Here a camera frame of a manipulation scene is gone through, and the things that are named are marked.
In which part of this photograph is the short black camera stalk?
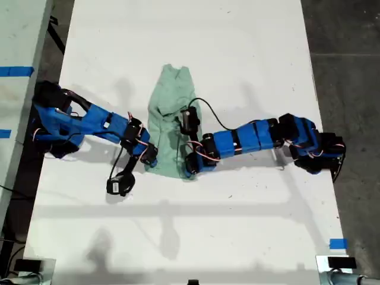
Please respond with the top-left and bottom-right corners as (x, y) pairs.
(189, 132), (205, 146)
(123, 156), (139, 178)

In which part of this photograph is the long blue tape strip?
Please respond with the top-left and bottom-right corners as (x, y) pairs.
(0, 66), (35, 77)

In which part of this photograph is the small black box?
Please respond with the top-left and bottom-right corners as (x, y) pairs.
(14, 259), (43, 273)
(328, 256), (357, 270)

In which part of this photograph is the black metal frame bar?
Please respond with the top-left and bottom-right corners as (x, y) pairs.
(47, 14), (67, 55)

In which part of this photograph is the thin black camera cable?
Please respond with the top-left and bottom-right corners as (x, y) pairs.
(109, 145), (125, 181)
(189, 97), (259, 131)

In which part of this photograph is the pale side table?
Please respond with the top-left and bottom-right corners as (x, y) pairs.
(0, 0), (55, 226)

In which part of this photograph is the pale green T-shirt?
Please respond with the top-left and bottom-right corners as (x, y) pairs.
(143, 64), (204, 182)

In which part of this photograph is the black camera box white label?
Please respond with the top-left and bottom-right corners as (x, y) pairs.
(105, 173), (137, 197)
(179, 106), (200, 135)

